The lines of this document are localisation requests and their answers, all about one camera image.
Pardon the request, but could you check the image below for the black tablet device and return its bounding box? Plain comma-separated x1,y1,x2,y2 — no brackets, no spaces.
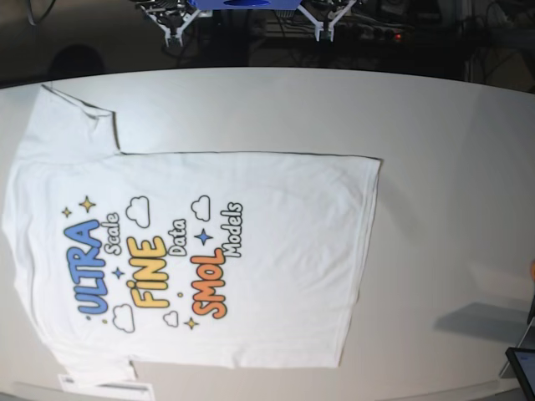
506,348,534,401

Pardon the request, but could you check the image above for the black power strip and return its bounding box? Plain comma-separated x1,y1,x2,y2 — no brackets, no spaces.
322,23,405,43

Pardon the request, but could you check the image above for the white printed T-shirt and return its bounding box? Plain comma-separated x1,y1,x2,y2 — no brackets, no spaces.
2,87,380,385

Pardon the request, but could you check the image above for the white paper label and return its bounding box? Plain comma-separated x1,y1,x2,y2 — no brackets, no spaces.
58,374,155,401

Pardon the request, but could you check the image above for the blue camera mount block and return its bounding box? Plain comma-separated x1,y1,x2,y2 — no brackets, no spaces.
188,0,301,11

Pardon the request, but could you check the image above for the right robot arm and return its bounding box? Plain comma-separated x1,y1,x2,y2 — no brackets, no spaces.
132,0,213,47

